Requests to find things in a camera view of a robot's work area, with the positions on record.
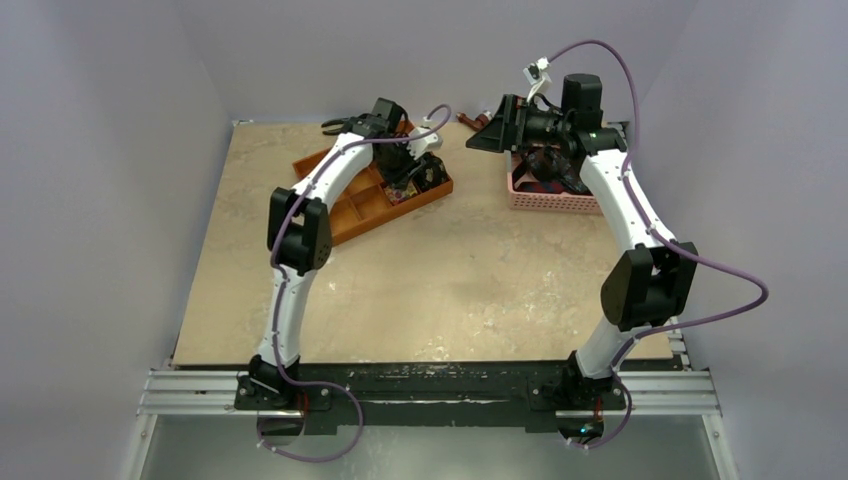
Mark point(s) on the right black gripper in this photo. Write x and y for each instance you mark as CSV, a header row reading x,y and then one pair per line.
x,y
510,122

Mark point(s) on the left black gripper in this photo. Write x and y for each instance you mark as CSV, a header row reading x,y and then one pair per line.
x,y
399,178

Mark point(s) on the colourful patterned tie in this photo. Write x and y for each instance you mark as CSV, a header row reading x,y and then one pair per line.
x,y
397,195

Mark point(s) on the pink plastic basket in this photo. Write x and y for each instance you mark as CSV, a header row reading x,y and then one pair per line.
x,y
546,202

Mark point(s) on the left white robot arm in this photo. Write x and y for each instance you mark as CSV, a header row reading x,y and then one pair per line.
x,y
271,379

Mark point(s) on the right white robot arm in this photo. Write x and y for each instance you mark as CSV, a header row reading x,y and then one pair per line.
x,y
651,281

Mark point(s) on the dark ties in basket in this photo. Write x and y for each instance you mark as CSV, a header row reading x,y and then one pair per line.
x,y
544,170

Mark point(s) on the black rolled tie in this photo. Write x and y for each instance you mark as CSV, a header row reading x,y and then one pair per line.
x,y
432,174

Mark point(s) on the orange compartment tray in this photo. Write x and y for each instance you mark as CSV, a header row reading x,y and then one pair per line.
x,y
378,192

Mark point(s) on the black pliers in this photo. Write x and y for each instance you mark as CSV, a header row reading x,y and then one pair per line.
x,y
338,126

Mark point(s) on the brown handled tool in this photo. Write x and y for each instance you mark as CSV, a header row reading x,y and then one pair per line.
x,y
477,122

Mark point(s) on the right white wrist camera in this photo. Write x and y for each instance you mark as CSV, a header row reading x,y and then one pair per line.
x,y
536,74

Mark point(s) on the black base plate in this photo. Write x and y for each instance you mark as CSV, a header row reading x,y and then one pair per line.
x,y
499,394

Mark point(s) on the aluminium frame rail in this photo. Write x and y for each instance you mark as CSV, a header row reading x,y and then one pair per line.
x,y
464,278

